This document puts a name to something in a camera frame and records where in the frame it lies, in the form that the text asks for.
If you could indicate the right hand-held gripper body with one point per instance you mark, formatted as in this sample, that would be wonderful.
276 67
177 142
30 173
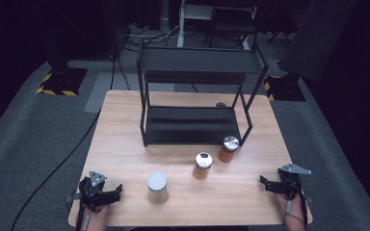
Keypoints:
290 181

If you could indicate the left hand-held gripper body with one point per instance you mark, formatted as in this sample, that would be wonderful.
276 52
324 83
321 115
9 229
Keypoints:
90 194

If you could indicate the white-lid spice jar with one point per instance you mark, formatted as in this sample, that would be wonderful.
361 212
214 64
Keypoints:
157 189

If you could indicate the silver-lid orange spice jar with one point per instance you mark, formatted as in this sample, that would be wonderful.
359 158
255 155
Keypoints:
201 166

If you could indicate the black two-tier metal shelf rack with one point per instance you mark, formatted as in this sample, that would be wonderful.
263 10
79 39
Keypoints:
199 61

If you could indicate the person's left hand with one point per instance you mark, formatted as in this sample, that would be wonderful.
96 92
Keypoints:
98 218

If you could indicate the person's right hand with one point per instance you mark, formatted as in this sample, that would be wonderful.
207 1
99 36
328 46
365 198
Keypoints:
290 213

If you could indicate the grey table edge clamp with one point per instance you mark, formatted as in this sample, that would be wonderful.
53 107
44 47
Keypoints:
68 198
309 200

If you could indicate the silver-lid red-brown spice jar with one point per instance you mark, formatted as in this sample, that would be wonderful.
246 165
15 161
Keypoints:
228 149

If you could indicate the small dark round disc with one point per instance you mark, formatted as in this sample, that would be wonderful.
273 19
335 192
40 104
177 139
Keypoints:
221 104

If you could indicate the black stand base striped tape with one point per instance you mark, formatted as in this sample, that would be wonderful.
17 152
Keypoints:
64 82
285 89

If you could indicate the dark grey panel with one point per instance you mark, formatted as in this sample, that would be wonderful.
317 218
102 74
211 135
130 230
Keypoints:
314 41

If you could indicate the black metal chair frame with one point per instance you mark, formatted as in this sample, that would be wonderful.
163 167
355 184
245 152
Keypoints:
231 22

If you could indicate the white metal stand frame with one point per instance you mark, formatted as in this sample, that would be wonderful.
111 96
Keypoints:
180 32

